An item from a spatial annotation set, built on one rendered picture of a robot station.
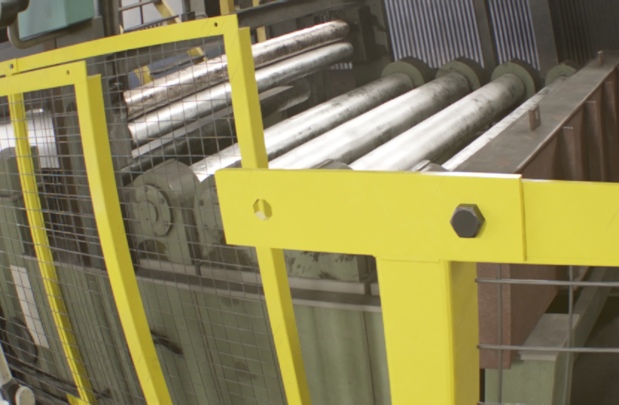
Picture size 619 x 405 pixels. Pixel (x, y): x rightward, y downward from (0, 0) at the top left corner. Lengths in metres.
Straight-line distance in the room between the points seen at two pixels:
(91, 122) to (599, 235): 1.52
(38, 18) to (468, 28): 9.54
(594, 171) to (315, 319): 1.26
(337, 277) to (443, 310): 2.31
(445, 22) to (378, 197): 11.80
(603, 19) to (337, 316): 9.11
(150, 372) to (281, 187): 1.55
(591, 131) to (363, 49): 1.96
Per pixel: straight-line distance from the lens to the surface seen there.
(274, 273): 2.33
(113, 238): 1.96
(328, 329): 2.88
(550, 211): 0.49
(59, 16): 3.09
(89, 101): 1.89
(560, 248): 0.50
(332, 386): 2.99
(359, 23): 4.91
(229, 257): 3.07
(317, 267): 2.88
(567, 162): 2.93
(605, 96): 3.77
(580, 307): 3.26
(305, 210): 0.56
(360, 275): 2.82
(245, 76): 2.21
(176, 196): 3.13
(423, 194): 0.52
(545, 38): 11.24
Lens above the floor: 1.99
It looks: 17 degrees down
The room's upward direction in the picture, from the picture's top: 8 degrees counter-clockwise
